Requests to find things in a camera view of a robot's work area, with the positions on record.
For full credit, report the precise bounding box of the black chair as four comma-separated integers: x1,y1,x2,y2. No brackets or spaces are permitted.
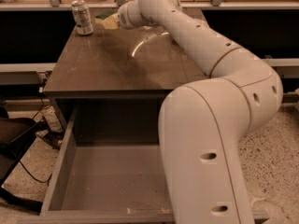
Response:
0,108,42,213

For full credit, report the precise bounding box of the green and yellow sponge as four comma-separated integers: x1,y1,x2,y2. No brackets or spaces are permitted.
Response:
95,10,114,21

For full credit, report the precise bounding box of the white green 7up can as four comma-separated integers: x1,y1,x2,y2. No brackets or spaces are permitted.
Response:
71,0,93,35

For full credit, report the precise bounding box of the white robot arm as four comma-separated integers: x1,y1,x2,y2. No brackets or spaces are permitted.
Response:
114,0,283,224

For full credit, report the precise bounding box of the black cable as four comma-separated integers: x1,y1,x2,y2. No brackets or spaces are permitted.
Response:
18,77,52,185

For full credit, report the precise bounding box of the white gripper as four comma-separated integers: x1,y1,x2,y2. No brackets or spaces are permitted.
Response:
99,0,143,29

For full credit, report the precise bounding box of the open grey drawer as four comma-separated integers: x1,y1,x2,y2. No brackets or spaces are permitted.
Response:
18,102,269,224

